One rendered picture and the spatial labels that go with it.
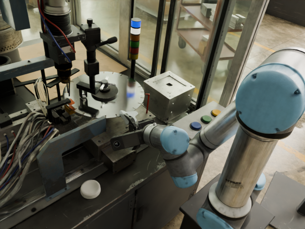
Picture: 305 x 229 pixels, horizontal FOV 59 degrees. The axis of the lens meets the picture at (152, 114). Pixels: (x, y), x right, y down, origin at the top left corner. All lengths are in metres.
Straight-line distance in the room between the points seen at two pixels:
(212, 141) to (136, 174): 0.38
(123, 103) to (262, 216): 0.66
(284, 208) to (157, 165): 1.26
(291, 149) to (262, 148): 2.08
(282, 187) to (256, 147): 1.70
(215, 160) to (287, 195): 0.56
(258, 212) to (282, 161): 1.44
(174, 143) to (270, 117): 0.30
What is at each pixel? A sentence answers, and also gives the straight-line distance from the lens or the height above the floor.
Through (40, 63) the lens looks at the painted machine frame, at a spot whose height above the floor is 1.04.
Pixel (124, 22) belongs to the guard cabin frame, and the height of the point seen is 1.01.
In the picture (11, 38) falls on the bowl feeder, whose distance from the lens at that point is 1.59.
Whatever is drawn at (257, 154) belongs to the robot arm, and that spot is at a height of 1.20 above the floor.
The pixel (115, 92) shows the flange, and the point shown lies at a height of 0.96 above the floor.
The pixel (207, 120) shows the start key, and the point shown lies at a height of 0.91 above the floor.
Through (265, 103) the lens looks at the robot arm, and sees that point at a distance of 0.52.
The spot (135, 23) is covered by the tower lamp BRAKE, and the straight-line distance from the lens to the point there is 1.27.
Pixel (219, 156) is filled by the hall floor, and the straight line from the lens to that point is 2.31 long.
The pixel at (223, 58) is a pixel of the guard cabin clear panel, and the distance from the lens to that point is 1.24.
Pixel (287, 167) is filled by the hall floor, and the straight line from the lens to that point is 2.50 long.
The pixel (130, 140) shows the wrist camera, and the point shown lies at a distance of 0.89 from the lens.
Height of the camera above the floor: 1.60
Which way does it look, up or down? 39 degrees down
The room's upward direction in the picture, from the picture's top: 8 degrees clockwise
